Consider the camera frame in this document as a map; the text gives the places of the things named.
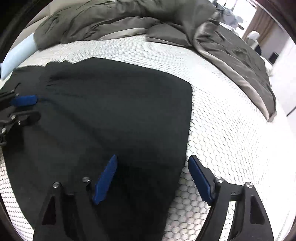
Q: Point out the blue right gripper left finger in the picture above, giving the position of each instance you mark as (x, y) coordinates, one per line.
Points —
(104, 181)

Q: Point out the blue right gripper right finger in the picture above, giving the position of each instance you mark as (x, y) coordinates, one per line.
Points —
(203, 179)

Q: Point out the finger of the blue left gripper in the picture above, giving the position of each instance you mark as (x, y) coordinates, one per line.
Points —
(25, 118)
(27, 100)

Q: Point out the black pants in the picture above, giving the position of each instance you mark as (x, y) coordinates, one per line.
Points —
(93, 110)

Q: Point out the light blue pillow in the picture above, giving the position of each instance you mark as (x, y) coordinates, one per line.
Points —
(17, 55)

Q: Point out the white honeycomb mattress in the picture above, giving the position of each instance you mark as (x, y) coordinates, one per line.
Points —
(227, 133)

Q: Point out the white chair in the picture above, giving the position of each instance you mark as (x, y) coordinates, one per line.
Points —
(252, 38)

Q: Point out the grey-green duvet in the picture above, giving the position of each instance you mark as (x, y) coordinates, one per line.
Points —
(189, 24)

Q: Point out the pile of light clothes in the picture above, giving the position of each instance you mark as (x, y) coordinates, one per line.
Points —
(228, 17)

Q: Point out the brown curtain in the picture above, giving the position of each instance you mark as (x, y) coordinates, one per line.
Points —
(262, 23)

